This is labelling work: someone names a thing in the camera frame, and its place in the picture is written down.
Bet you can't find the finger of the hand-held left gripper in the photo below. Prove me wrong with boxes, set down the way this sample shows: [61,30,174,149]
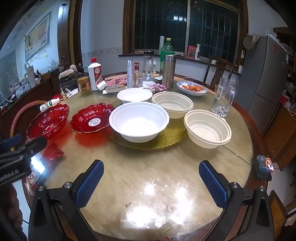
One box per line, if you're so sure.
[23,136,48,158]

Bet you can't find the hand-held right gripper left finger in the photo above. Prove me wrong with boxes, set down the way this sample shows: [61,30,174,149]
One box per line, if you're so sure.
[28,159,105,241]

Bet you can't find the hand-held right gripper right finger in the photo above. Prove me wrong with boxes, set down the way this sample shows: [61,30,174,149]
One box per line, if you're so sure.
[199,160,276,241]

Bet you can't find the plain red glass plate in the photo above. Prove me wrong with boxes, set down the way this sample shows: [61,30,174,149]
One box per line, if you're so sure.
[26,103,70,140]

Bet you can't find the red glass plate with sticker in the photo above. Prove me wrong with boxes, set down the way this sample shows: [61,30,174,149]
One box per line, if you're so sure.
[69,103,115,134]

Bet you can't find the cream ribbed plastic bowl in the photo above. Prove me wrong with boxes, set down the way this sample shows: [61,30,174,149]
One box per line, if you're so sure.
[151,91,194,119]
[184,109,232,149]

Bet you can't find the large white bowl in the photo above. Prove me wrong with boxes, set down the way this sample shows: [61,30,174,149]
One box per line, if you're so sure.
[109,101,170,143]

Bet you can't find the small white bowl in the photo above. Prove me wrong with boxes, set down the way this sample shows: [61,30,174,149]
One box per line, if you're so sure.
[117,88,153,104]

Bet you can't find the person's left forearm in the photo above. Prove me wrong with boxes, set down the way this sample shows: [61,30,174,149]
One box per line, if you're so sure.
[0,181,28,241]

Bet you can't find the red packet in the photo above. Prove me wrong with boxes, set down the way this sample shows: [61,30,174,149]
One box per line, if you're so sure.
[43,141,64,161]

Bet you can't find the printed colourful packet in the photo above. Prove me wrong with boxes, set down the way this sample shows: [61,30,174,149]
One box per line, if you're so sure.
[24,167,45,186]

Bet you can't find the pink and yellow hula hoop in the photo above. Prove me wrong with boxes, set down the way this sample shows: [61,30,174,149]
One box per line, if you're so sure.
[9,100,50,151]

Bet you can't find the wooden sideboard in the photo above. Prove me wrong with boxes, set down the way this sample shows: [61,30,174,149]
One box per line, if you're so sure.
[0,70,63,130]

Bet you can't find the blue card pack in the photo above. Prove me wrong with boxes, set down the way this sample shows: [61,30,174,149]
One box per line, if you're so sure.
[255,155,274,179]

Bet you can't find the gold glitter turntable mat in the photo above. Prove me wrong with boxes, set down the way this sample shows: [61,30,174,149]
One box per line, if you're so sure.
[105,120,189,151]

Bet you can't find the wooden chair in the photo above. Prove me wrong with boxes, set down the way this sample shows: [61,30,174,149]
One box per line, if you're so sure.
[203,57,238,86]
[268,190,296,241]

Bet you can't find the peanut butter jar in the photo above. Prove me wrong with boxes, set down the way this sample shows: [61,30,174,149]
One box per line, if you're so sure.
[77,76,91,94]

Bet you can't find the black fur-lined boots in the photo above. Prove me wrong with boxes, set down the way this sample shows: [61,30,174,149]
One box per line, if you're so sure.
[58,64,89,90]

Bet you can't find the clear glass pitcher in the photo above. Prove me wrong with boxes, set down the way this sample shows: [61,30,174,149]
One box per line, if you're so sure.
[211,77,236,117]

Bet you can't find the white liquor bottle red cap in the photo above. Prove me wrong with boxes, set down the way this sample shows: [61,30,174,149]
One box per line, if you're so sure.
[87,58,103,91]

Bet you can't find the worn book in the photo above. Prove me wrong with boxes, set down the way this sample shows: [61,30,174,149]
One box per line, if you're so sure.
[103,84,127,93]

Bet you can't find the blue white plate with food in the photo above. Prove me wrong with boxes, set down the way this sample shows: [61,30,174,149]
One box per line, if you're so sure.
[176,81,208,96]

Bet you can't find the white tube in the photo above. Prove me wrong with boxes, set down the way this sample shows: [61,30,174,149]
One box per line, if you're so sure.
[126,60,133,88]

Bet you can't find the grey refrigerator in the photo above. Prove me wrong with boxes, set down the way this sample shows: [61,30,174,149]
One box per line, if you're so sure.
[239,34,292,135]

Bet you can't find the steel thermos flask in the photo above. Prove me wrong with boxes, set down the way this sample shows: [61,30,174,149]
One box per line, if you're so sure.
[162,55,176,89]

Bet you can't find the clear bottle with black lid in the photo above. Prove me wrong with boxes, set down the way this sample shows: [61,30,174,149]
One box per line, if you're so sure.
[143,50,155,81]

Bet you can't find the green plastic bottle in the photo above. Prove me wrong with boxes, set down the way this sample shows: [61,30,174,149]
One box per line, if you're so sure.
[159,38,176,77]

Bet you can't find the white tumbler with handle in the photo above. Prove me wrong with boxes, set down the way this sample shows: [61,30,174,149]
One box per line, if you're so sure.
[26,64,37,88]

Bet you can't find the framed wall painting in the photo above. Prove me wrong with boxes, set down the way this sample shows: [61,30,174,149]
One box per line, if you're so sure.
[23,11,52,62]

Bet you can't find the pink bead keychain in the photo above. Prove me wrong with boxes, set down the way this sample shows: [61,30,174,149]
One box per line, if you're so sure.
[148,83,167,92]

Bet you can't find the dark window with wooden frame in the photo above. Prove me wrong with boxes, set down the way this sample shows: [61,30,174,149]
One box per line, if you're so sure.
[122,0,249,57]

